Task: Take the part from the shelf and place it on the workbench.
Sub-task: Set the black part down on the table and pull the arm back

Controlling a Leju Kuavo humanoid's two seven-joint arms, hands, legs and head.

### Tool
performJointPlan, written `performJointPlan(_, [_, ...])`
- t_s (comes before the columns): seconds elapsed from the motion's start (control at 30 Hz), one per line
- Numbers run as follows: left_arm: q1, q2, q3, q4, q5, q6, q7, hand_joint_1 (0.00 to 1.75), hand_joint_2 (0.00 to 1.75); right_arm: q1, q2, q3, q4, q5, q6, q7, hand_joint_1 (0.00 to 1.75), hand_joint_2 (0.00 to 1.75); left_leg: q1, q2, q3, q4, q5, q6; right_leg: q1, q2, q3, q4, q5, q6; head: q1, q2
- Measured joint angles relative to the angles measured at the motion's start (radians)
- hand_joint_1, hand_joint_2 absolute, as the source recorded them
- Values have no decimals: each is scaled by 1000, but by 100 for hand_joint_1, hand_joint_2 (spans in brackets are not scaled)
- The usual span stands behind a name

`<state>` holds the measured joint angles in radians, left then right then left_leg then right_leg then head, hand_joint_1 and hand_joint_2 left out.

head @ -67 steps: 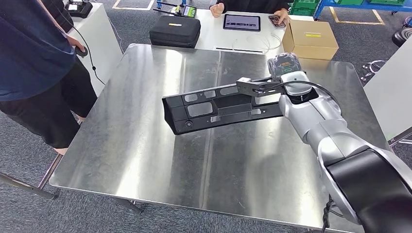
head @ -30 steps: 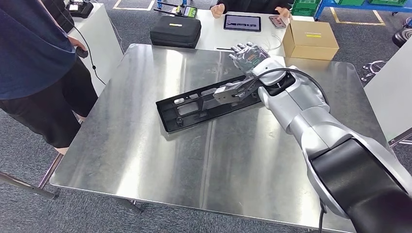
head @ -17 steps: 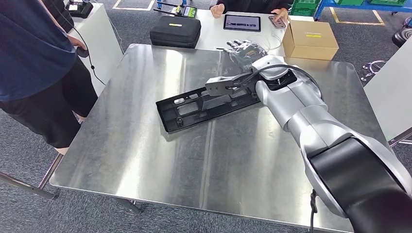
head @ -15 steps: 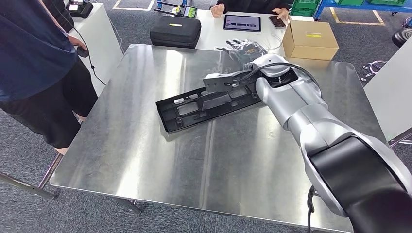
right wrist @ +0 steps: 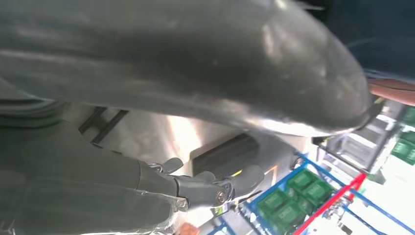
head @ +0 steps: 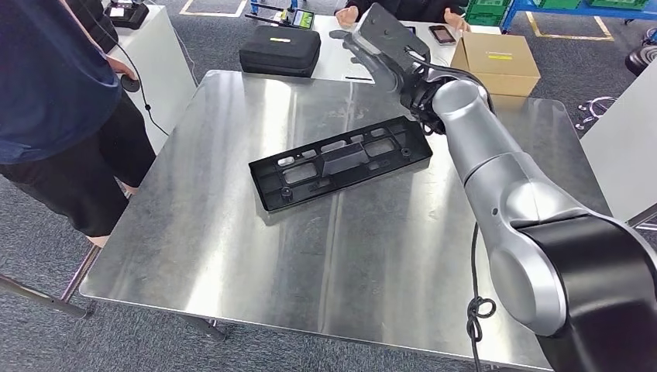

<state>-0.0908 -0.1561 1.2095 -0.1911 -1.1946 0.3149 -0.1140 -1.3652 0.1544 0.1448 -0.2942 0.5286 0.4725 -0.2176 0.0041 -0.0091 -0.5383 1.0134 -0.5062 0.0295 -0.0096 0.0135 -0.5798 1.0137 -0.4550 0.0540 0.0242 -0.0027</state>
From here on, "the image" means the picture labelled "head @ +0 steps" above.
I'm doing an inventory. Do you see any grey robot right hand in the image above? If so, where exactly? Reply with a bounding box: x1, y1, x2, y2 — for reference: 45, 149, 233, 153
329, 29, 418, 98

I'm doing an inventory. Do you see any black plastic panel part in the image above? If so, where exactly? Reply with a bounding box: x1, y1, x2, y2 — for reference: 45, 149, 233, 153
248, 115, 434, 214

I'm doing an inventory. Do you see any black handheld controller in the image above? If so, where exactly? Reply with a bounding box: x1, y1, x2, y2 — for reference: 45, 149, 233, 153
77, 0, 171, 138

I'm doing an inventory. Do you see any stainless steel workbench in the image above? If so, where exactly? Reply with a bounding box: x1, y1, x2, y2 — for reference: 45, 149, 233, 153
79, 70, 613, 372

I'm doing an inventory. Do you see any person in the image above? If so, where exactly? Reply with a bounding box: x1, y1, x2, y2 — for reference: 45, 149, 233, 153
0, 0, 158, 249
335, 0, 472, 33

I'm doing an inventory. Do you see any black smartphone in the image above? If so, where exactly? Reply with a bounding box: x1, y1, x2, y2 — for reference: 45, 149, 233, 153
428, 24, 457, 47

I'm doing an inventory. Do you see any handheld controller with green screen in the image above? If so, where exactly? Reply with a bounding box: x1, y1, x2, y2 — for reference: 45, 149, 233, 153
244, 9, 315, 31

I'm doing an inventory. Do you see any black case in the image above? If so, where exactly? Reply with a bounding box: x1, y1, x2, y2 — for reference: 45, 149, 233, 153
239, 25, 322, 79

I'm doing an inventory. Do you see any green plastic crate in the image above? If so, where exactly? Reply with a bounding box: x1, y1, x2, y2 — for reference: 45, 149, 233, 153
463, 0, 514, 28

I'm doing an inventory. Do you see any cardboard box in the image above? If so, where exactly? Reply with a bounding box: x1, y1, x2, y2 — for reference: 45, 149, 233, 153
450, 31, 542, 98

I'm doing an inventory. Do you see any blue metal rack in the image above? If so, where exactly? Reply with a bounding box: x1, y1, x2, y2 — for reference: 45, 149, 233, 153
500, 0, 657, 33

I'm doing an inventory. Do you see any white panel steel table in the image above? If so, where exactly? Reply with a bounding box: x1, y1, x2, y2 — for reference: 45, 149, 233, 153
580, 60, 657, 232

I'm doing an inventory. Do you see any black round stool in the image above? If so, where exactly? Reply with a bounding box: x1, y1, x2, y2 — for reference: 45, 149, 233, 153
624, 43, 657, 78

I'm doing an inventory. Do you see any black device with screen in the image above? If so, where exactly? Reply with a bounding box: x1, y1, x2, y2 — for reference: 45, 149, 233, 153
103, 0, 150, 31

